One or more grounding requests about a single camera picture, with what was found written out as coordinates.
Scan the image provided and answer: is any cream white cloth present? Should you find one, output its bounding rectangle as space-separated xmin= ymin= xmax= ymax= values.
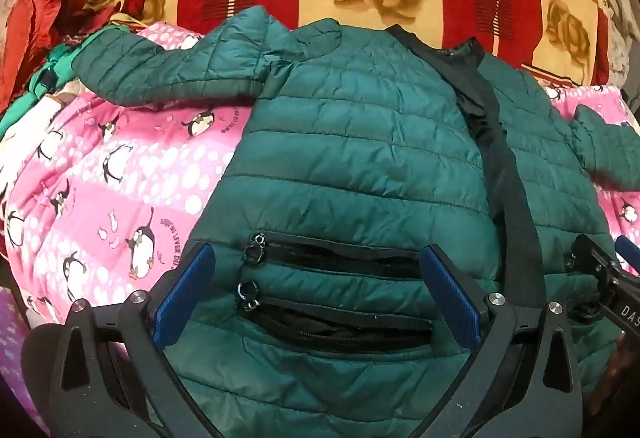
xmin=0 ymin=88 xmax=76 ymax=179

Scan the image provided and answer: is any person's right forearm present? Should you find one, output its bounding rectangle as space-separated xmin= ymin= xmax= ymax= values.
xmin=587 ymin=333 xmax=640 ymax=419

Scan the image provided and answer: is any red garment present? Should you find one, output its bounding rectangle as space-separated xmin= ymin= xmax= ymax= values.
xmin=0 ymin=0 xmax=131 ymax=113

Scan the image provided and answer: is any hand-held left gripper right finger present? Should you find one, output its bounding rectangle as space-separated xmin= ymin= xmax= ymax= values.
xmin=421 ymin=244 xmax=584 ymax=438

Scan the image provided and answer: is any white lace cloth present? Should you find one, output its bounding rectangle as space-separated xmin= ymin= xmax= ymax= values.
xmin=590 ymin=0 xmax=636 ymax=88

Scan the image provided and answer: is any pink penguin print blanket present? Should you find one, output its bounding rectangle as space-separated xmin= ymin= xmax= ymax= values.
xmin=0 ymin=22 xmax=640 ymax=334

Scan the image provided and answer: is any green puffer jacket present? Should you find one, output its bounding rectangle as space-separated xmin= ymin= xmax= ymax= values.
xmin=70 ymin=5 xmax=640 ymax=438

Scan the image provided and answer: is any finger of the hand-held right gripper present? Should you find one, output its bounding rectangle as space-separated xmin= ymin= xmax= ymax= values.
xmin=615 ymin=234 xmax=640 ymax=275
xmin=564 ymin=233 xmax=624 ymax=323

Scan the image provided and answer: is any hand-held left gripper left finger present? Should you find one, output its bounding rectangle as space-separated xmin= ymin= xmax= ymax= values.
xmin=59 ymin=240 xmax=227 ymax=438

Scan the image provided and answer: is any purple patterned cloth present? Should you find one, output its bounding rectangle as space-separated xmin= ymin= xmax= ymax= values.
xmin=0 ymin=288 xmax=51 ymax=434

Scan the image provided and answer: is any bright green cloth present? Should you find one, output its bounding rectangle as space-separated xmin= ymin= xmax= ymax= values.
xmin=0 ymin=30 xmax=126 ymax=129

